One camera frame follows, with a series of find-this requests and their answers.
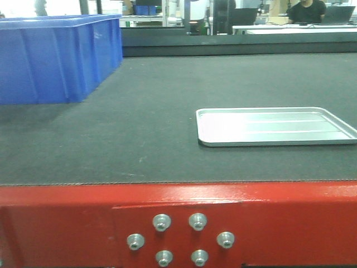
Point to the silver metal tray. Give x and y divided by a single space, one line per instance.
271 126

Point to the dark conveyor belt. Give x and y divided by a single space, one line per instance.
139 126

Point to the blue crate on conveyor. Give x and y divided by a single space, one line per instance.
57 59

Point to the red conveyor frame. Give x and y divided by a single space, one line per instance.
125 225

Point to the person in black shirt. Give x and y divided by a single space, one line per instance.
307 12

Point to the white background table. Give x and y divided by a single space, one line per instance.
291 29

